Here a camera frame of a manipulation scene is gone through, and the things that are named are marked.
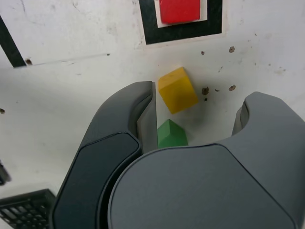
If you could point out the yellow cube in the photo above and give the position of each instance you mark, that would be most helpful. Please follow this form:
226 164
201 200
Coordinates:
177 91

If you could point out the black grid panel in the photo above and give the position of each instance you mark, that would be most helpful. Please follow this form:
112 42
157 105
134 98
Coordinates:
23 210

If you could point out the green cube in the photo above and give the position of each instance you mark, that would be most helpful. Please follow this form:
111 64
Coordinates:
170 136

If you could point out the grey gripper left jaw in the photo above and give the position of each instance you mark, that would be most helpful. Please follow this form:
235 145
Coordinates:
95 155

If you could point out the black tape strip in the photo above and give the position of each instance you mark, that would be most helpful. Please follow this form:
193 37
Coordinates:
12 47

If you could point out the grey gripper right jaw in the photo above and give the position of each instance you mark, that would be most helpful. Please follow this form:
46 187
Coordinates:
190 190

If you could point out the black tape square outline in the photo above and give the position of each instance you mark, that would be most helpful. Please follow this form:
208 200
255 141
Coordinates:
181 33

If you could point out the red cube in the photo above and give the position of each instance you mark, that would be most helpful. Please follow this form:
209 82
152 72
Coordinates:
179 10

